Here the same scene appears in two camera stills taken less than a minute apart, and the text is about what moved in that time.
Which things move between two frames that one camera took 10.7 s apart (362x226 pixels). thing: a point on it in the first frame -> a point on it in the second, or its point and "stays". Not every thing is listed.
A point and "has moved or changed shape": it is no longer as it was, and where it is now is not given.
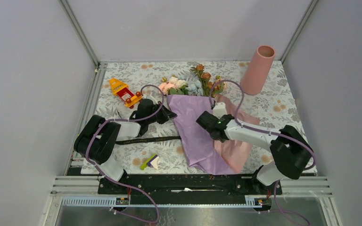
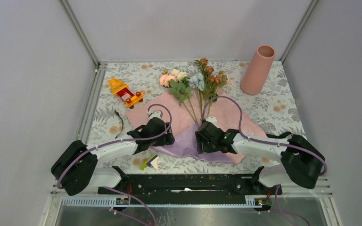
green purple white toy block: x=152 y=160 stays
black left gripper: x=166 y=115 -> x=167 y=139
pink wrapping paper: x=235 y=153 has moved or changed shape
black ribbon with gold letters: x=147 y=140 has moved or changed shape
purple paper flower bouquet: x=190 y=93 has moved or changed shape
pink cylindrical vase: x=257 y=71 stays
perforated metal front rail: x=253 y=202 stays
